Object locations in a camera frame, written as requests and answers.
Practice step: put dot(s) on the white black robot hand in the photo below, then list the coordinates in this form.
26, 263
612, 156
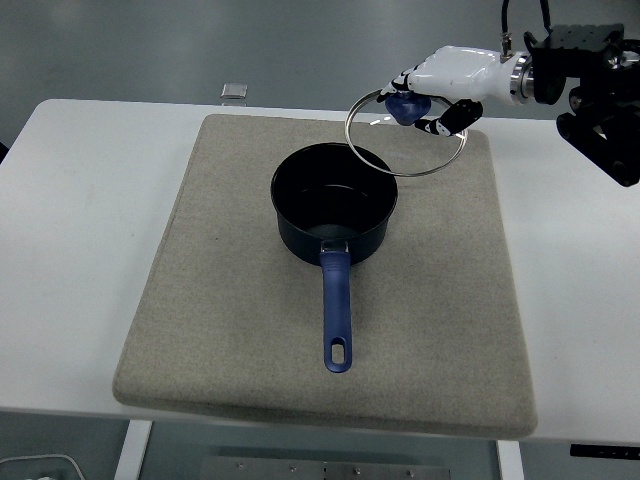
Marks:
460, 72

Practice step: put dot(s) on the dark object at table edge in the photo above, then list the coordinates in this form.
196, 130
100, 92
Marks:
2, 152

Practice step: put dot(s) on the glass pot lid blue knob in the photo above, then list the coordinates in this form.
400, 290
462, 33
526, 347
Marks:
407, 112

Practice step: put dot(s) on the black box under table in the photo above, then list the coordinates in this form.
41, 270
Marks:
605, 451

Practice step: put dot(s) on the grey metal plate with screws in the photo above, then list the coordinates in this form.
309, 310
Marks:
325, 470

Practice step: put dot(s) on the small silver floor plate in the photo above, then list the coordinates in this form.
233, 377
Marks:
234, 90

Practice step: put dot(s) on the white table leg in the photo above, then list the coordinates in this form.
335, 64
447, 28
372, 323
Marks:
510, 462
134, 450

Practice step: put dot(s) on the beige fabric mat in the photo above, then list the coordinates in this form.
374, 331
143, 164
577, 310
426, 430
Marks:
200, 300

